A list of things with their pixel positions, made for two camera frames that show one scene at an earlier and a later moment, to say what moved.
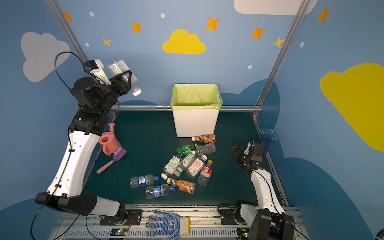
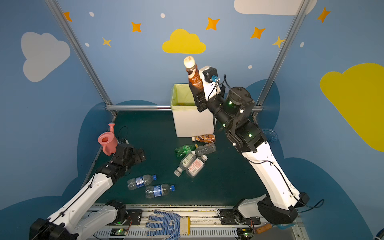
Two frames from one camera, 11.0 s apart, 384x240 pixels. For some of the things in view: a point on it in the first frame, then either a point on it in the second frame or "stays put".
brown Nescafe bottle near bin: x=205 y=138 stays put
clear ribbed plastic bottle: x=207 y=148 stays put
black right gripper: x=237 y=153 → x=199 y=96
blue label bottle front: x=158 y=190 stays put
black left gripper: x=120 y=85 → x=120 y=150
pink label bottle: x=195 y=166 stays put
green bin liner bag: x=186 y=97 stays put
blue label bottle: x=136 y=181 stays put
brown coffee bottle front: x=185 y=186 → x=195 y=81
